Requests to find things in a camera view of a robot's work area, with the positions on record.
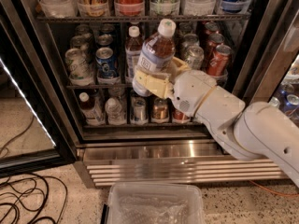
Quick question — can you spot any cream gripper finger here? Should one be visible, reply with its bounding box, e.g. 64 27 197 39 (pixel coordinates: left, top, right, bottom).
172 57 191 77
134 69 174 99

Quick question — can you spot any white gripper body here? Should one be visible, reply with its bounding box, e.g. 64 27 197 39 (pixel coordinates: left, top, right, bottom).
172 70 217 117

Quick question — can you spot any tea bottle white cap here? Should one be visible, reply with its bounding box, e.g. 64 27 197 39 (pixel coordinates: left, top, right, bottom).
132 19 176 97

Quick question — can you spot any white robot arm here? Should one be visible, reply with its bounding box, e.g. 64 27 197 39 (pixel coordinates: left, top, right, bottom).
133 56 299 186

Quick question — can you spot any bottom shelf silver can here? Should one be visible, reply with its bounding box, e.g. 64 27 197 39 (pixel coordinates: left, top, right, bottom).
130 97 149 125

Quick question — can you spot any bottom shelf gold can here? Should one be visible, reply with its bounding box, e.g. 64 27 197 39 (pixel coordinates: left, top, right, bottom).
151 98 169 122

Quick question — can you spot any shelf gold can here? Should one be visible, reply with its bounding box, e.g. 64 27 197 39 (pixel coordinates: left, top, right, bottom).
151 98 169 122
78 0 107 17

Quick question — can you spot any bottom shelf red can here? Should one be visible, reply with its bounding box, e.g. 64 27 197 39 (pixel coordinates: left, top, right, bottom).
172 109 191 124

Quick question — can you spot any bottom shelf water bottle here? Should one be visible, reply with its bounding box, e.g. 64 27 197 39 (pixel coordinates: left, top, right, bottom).
105 97 126 125

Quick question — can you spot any shelf water bottle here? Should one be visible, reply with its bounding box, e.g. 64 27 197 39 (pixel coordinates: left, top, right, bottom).
105 97 126 125
39 0 78 19
184 0 216 16

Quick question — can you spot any top shelf right water bottle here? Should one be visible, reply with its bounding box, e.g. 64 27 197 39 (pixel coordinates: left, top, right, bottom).
184 0 216 16

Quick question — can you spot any bottom shelf tea bottle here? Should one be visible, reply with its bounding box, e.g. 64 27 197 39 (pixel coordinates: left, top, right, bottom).
78 92 104 126

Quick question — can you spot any right fridge glass door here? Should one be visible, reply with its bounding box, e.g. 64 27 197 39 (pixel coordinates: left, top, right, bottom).
230 0 299 126

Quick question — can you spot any top shelf gold can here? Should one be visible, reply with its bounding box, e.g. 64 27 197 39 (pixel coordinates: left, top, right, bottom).
78 0 107 17

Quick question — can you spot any top shelf left water bottle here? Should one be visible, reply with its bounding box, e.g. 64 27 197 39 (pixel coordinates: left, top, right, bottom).
39 0 78 19

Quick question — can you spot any open fridge glass door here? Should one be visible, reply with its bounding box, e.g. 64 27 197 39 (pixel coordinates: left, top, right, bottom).
0 21 76 177

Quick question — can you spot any silver green can front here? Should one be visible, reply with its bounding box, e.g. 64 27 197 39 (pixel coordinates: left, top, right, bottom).
184 45 205 70

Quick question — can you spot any silver can second row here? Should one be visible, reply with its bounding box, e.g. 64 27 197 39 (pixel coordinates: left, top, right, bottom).
181 34 200 49

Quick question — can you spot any red soda can front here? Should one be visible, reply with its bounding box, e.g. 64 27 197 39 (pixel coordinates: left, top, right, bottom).
206 45 232 77

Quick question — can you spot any red can second row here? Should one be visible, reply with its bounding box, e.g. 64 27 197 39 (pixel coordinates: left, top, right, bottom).
205 34 225 63

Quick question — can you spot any blue soda can front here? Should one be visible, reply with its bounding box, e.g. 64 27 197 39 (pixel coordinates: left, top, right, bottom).
95 47 119 79

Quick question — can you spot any blue can second row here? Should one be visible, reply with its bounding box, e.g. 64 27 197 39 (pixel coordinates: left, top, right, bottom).
96 35 114 49

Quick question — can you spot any white green can front left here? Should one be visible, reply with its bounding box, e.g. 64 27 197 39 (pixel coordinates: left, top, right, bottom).
64 48 91 79

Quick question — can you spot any white can second row left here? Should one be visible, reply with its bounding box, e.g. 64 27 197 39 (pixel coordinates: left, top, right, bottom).
70 35 90 55

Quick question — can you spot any clear plastic bin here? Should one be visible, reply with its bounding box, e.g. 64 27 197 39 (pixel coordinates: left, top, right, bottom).
101 182 206 224

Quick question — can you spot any orange cable on floor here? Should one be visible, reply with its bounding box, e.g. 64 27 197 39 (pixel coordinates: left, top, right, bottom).
249 180 299 199

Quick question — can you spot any black cable on floor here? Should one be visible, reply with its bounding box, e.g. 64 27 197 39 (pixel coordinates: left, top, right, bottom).
0 115 69 224

